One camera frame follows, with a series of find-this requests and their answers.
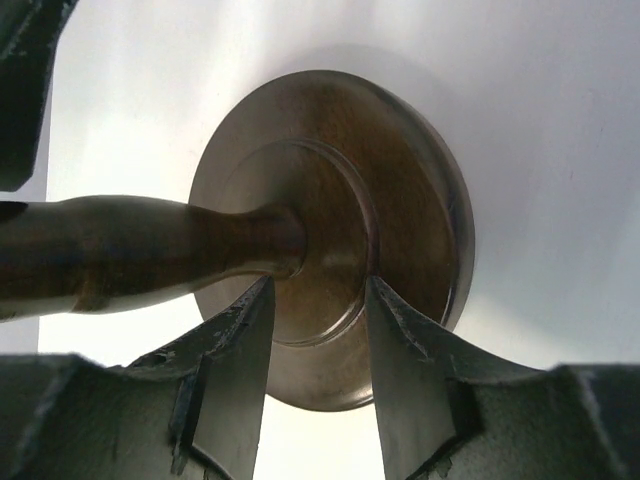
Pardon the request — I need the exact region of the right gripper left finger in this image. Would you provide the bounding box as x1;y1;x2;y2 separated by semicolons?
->
1;277;275;479

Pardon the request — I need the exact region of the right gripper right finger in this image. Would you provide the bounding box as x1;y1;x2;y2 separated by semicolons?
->
366;277;639;479

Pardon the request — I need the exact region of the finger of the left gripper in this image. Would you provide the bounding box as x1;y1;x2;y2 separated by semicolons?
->
0;0;75;192

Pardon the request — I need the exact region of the dark round wooden stand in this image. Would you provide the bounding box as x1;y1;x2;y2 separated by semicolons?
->
1;70;475;412

